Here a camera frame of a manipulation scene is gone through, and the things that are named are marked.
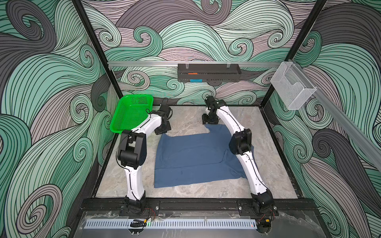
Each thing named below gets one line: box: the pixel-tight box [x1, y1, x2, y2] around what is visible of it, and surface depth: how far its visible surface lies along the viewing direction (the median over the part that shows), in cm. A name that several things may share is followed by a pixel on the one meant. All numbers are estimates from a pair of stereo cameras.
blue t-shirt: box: [153, 122, 247, 188], surface depth 92 cm
